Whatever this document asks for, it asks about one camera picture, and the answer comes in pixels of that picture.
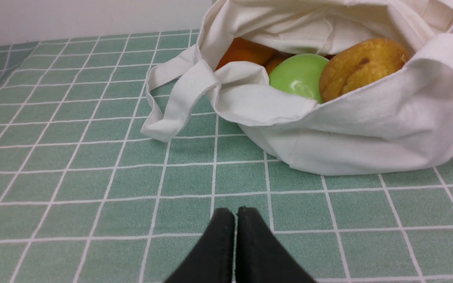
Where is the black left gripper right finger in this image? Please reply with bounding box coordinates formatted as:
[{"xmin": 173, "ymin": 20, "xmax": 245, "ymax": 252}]
[{"xmin": 234, "ymin": 207, "xmax": 315, "ymax": 283}]

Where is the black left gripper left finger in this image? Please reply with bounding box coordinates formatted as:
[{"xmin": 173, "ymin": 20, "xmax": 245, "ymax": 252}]
[{"xmin": 165, "ymin": 208, "xmax": 235, "ymax": 283}]

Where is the orange fruit in bag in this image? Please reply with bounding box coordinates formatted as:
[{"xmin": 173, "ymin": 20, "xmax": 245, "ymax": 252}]
[{"xmin": 216, "ymin": 37, "xmax": 277, "ymax": 70}]

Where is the yellow-brown round fruit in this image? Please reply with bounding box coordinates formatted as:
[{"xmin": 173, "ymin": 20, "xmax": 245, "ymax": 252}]
[{"xmin": 319, "ymin": 38, "xmax": 411, "ymax": 103}]

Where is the white cloth tote bag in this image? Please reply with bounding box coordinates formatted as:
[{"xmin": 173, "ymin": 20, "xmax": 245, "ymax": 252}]
[{"xmin": 141, "ymin": 0, "xmax": 453, "ymax": 176}]

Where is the green checkered tablecloth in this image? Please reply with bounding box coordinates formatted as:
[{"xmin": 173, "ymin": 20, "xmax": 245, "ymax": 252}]
[{"xmin": 0, "ymin": 30, "xmax": 453, "ymax": 283}]

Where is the green apple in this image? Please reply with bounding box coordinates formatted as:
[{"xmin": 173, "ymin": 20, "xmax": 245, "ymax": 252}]
[{"xmin": 269, "ymin": 53, "xmax": 329, "ymax": 104}]

